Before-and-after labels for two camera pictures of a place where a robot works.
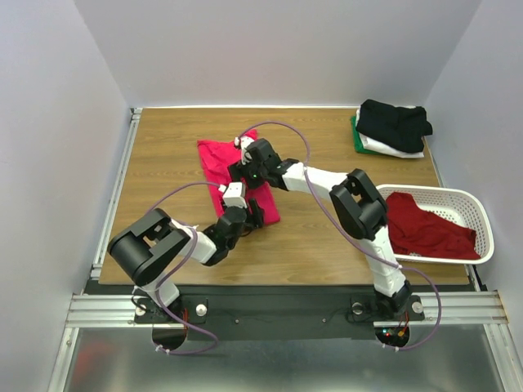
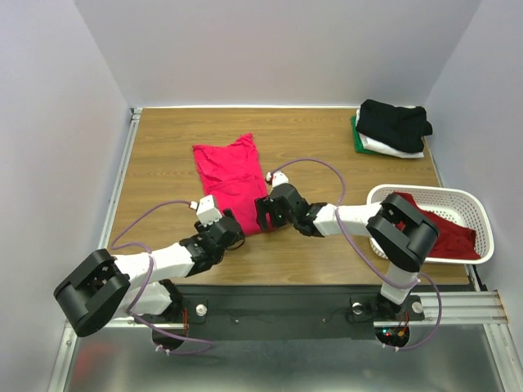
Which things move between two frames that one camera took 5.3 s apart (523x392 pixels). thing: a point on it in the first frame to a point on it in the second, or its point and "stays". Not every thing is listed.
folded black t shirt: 404,128 stays
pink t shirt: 219,157 stays
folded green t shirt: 358,143 stays
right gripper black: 236,171 to 266,213
